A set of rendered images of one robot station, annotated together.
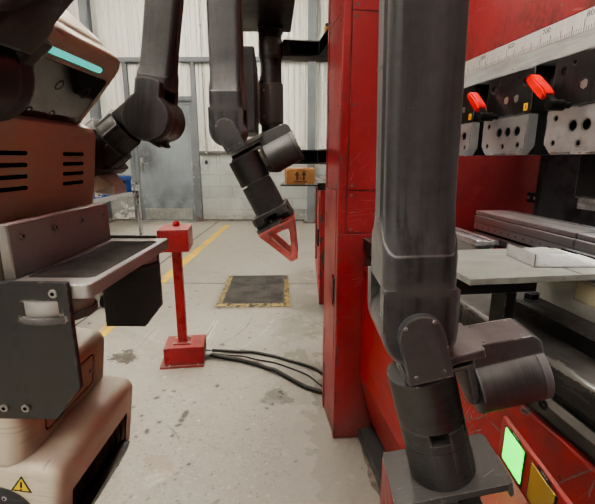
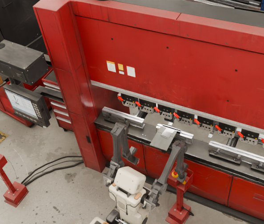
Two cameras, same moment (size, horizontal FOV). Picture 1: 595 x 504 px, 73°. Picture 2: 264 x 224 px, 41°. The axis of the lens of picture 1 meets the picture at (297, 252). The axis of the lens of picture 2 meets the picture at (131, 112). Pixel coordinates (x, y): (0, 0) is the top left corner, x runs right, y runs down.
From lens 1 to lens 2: 299 cm
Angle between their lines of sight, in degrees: 53
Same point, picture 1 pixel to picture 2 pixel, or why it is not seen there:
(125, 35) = not seen: outside the picture
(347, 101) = (80, 94)
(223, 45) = (127, 147)
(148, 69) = (119, 160)
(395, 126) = (181, 163)
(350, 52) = (78, 82)
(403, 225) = (181, 167)
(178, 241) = (2, 162)
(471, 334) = not seen: hidden behind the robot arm
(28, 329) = not seen: hidden behind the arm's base
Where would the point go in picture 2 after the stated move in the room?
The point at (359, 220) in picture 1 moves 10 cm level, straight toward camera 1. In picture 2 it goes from (91, 118) to (97, 123)
